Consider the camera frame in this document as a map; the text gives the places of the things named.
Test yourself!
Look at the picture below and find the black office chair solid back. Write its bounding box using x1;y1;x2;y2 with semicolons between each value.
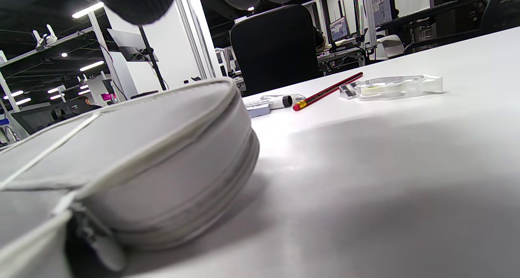
230;4;321;96

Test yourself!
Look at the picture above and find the monitor on black stand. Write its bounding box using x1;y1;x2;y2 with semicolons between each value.
106;25;168;92

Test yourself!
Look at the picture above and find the white marker black cap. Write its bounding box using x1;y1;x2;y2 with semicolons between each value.
260;93;305;110

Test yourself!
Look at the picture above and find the person's right hand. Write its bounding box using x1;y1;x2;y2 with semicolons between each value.
87;0;380;25

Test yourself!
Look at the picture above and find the red pencil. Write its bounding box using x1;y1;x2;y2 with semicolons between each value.
292;72;364;112

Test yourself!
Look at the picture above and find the clear correction tape dispenser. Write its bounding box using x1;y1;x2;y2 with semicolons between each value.
351;75;443;102

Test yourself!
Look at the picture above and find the light blue eraser block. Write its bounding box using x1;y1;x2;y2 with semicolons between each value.
244;99;273;119

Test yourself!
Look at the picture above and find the white cartoon-print pencil case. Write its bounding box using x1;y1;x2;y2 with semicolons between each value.
0;77;260;278

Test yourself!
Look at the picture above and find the computer monitor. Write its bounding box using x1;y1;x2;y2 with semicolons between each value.
329;16;350;43
368;0;394;26

